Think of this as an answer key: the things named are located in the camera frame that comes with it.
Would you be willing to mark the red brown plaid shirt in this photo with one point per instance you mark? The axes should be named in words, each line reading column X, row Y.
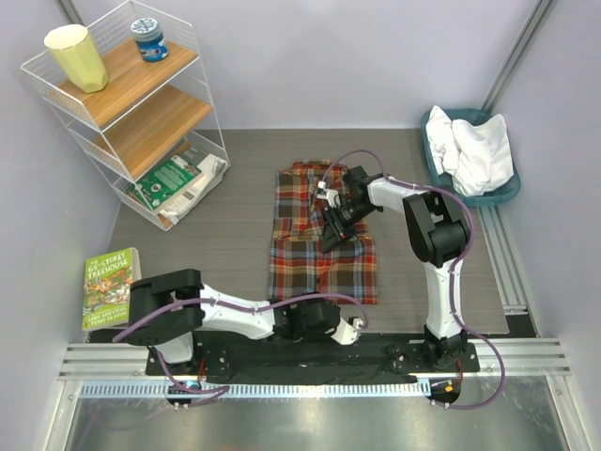
column 297, row 264

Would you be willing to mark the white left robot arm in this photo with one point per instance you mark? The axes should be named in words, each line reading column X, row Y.
column 165, row 310

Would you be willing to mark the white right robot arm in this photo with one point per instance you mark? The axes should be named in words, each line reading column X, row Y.
column 439, row 233

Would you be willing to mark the white shirts in basket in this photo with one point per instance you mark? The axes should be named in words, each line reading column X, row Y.
column 476, row 157

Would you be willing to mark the white booklet on shelf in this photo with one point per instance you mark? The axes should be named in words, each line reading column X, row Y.
column 206, row 173

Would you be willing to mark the teal plastic basket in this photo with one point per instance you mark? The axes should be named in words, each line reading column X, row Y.
column 499, row 196

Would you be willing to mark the green treehouse book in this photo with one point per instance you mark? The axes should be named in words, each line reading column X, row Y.
column 107, row 284

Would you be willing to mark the blue jar with lid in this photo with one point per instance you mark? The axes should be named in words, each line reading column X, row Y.
column 149, row 39

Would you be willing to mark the yellow faceted cup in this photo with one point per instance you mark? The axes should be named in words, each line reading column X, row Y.
column 73, row 48

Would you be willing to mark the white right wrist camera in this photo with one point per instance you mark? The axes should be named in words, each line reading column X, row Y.
column 329, row 196

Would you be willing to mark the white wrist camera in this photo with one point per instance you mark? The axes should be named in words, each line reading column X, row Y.
column 347, row 332
column 329, row 196

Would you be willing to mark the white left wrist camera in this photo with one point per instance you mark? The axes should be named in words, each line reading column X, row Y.
column 347, row 332

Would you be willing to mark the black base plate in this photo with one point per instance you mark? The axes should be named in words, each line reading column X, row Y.
column 227, row 358

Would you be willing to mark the aluminium rail frame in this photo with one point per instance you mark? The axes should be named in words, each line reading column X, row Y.
column 515, row 392

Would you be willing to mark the white wire wooden shelf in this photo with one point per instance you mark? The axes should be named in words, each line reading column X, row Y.
column 147, row 112

